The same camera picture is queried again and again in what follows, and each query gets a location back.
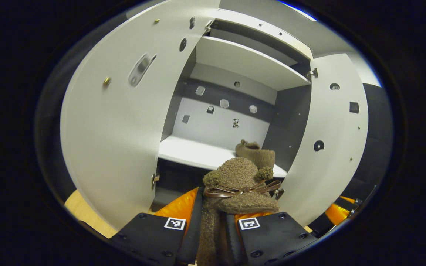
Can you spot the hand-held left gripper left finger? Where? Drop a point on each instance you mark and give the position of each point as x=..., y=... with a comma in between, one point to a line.
x=154, y=236

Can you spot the white shoe cabinet door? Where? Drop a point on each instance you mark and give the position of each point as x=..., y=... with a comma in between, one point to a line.
x=331, y=147
x=113, y=140

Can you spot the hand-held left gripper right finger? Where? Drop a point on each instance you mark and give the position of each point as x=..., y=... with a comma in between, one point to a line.
x=276, y=236

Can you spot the black backdrop cloth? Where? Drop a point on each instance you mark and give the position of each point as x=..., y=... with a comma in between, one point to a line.
x=377, y=140
x=48, y=147

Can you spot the brown fuzzy shoe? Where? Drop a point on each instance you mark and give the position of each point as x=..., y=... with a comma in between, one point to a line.
x=235, y=173
x=257, y=153

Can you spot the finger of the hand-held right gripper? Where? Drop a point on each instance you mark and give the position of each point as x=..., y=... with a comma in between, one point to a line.
x=337, y=214

